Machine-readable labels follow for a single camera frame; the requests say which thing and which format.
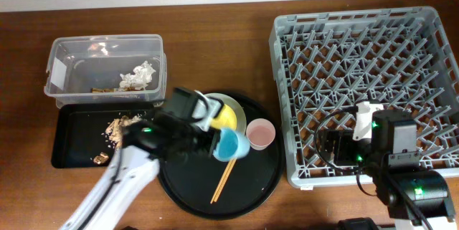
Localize wooden chopstick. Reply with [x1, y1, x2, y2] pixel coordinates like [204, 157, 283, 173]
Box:
[209, 157, 236, 204]
[212, 157, 238, 203]

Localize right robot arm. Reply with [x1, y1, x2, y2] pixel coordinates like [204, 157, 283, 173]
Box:
[314, 130, 458, 229]

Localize crumpled white tissue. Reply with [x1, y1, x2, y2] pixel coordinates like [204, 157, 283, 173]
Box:
[118, 61, 156, 91]

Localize round black tray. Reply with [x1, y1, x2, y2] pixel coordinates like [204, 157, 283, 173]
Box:
[157, 91, 286, 221]

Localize grey-green round plate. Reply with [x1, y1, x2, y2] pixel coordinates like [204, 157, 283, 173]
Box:
[205, 93, 247, 133]

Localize grey dishwasher rack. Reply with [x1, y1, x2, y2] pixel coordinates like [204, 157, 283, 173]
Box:
[269, 6, 458, 190]

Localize food scraps pile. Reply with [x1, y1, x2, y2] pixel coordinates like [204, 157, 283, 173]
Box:
[103, 115, 141, 149]

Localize blue cup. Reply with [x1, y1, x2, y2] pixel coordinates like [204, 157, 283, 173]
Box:
[212, 128, 250, 162]

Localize black rectangular tray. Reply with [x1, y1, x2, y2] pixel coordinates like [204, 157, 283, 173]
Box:
[51, 102, 153, 168]

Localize brown scraps in bin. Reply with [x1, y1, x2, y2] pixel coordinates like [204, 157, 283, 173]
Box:
[90, 87, 140, 99]

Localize clear plastic bin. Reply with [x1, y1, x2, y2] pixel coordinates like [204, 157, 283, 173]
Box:
[44, 34, 167, 108]

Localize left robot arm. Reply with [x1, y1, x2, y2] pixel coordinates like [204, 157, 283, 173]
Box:
[61, 111, 219, 229]

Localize pink cup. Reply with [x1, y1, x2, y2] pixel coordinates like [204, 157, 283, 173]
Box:
[246, 118, 276, 150]

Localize yellow bowl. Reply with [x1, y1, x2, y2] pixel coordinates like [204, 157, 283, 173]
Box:
[210, 104, 237, 130]

